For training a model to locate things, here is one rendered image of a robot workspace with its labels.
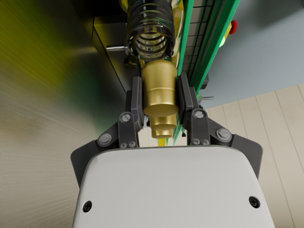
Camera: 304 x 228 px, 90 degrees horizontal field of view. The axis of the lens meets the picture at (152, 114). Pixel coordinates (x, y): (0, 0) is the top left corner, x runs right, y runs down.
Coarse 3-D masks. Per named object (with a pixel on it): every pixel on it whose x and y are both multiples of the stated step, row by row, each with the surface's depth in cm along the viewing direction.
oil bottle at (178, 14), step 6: (180, 6) 15; (174, 12) 14; (180, 12) 15; (174, 18) 14; (180, 18) 15; (174, 24) 14; (180, 24) 15; (180, 30) 15; (180, 36) 16; (174, 48) 16; (174, 54) 17
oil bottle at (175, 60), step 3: (177, 54) 20; (174, 57) 20; (177, 57) 20; (141, 60) 20; (174, 60) 20; (177, 60) 20; (141, 63) 20; (144, 63) 20; (174, 63) 20; (177, 63) 20; (141, 66) 21; (177, 66) 20; (141, 69) 21; (177, 69) 21; (177, 72) 22
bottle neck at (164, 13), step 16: (144, 0) 9; (160, 0) 9; (128, 16) 9; (144, 16) 8; (160, 16) 8; (128, 32) 9; (144, 32) 8; (160, 32) 8; (128, 48) 9; (144, 48) 10; (160, 48) 10
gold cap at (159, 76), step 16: (160, 64) 14; (144, 80) 14; (160, 80) 13; (176, 80) 14; (144, 96) 13; (160, 96) 12; (176, 96) 13; (144, 112) 14; (160, 112) 14; (176, 112) 14
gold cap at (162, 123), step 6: (174, 114) 19; (150, 120) 19; (156, 120) 18; (162, 120) 18; (168, 120) 18; (174, 120) 18; (150, 126) 19; (156, 126) 18; (162, 126) 19; (168, 126) 19; (174, 126) 19
